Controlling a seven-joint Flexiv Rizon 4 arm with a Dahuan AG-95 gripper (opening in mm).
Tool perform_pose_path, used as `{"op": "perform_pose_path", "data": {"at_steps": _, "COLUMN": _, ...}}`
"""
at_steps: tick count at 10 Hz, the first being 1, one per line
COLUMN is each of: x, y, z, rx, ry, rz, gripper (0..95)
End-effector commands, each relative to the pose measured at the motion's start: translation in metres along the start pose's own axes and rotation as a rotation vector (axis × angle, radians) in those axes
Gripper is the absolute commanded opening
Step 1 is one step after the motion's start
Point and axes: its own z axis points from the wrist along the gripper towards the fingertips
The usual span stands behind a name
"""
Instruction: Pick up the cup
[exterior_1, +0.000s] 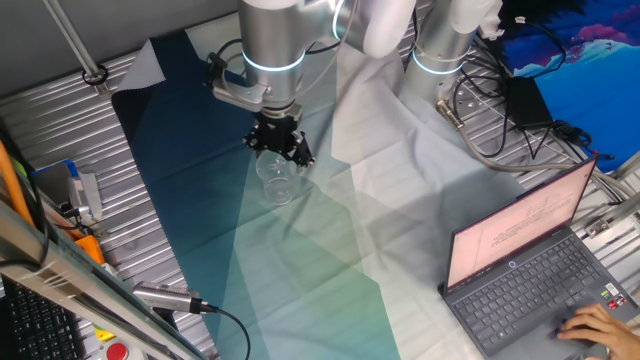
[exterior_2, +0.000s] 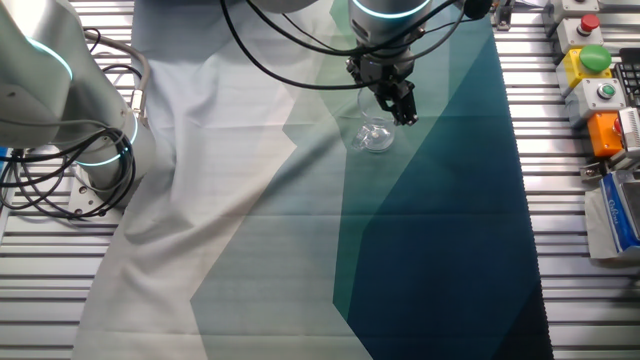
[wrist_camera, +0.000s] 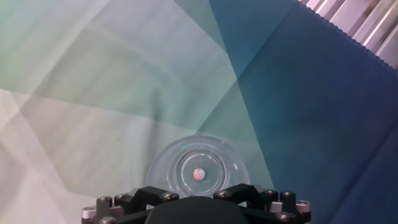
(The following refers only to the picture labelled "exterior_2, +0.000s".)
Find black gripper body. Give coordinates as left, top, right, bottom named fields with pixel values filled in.
left=345, top=49, right=416, bottom=97

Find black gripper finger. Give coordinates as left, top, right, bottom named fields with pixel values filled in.
left=373, top=83, right=400, bottom=114
left=393, top=80, right=420, bottom=127

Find clear plastic cup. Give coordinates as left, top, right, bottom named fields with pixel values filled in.
left=351, top=87, right=397, bottom=154

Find yellow box green button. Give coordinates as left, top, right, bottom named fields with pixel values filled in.
left=555, top=44, right=614, bottom=98

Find teal gradient tablecloth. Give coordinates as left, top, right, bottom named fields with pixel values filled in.
left=72, top=0, right=555, bottom=360

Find grey box small green button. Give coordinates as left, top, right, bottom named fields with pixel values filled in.
left=564, top=77, right=628, bottom=129

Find grey box red button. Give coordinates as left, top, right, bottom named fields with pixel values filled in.
left=555, top=13, right=605, bottom=55

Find grey control box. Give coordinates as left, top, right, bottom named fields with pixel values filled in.
left=541, top=0, right=601, bottom=27

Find white ribbed device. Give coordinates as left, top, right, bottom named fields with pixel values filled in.
left=616, top=106, right=640, bottom=154

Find black keypad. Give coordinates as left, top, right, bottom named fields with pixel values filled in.
left=613, top=47, right=640, bottom=109

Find blue and white box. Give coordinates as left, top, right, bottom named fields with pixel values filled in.
left=583, top=185, right=640, bottom=262

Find blue tissue pack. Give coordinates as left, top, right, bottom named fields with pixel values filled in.
left=598, top=169, right=640, bottom=254

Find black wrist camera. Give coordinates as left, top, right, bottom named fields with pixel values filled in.
left=461, top=0, right=495, bottom=21

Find long black arm cable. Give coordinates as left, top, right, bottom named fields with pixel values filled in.
left=219, top=0, right=466, bottom=92

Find metal clamp bracket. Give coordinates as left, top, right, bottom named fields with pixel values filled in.
left=491, top=0, right=517, bottom=32

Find orange switch box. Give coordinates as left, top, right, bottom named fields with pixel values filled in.
left=586, top=111, right=625, bottom=159

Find grey corrugated cable conduit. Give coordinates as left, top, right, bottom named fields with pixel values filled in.
left=83, top=29, right=152, bottom=127

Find black cable bundle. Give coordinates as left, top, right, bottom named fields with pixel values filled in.
left=0, top=124, right=137, bottom=221

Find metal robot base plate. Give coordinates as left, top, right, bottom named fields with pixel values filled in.
left=63, top=164, right=126, bottom=221

